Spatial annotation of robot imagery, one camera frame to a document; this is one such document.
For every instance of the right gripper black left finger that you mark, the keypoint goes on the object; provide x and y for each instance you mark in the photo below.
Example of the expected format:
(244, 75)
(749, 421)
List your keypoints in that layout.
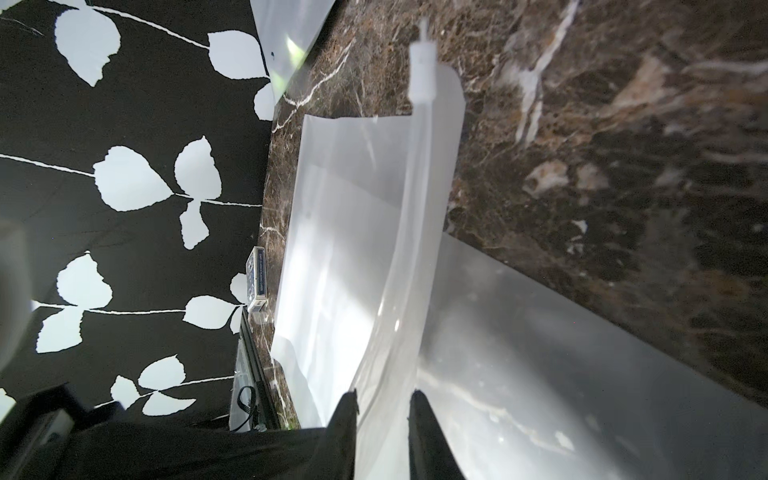
(334, 457)

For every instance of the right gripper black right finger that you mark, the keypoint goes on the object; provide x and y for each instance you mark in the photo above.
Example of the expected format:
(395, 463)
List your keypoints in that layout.
(430, 456)

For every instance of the clear zip-top bag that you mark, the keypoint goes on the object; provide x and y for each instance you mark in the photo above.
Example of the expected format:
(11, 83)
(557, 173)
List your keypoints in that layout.
(362, 244)
(287, 30)

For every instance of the clear zip-top bag top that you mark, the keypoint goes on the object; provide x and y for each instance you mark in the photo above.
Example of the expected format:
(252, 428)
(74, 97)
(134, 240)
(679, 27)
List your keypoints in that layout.
(287, 30)

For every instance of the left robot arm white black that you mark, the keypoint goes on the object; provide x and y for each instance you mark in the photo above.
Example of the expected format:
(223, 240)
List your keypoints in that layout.
(51, 435)

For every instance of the stack of clear zip-top bags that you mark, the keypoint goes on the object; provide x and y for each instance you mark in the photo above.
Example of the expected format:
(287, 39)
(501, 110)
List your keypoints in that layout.
(527, 384)

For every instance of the small printed card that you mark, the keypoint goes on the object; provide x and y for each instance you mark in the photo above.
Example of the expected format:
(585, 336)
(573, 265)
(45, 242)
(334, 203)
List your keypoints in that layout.
(256, 284)

